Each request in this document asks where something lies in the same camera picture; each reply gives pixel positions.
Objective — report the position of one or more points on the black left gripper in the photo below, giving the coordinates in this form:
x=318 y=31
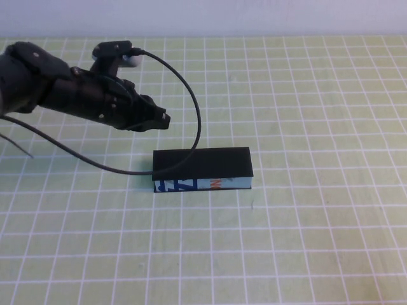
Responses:
x=95 y=98

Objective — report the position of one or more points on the black zip tie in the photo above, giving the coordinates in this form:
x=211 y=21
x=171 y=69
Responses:
x=19 y=147

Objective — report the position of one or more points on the green white checked tablecloth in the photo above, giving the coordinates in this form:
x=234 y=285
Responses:
x=286 y=238

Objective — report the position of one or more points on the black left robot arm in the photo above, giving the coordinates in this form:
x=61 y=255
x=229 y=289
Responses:
x=22 y=82

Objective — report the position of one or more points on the black glasses case printed side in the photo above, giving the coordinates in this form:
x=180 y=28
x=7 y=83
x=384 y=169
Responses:
x=222 y=163

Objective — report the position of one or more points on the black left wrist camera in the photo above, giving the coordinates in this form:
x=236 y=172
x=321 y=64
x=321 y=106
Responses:
x=111 y=47

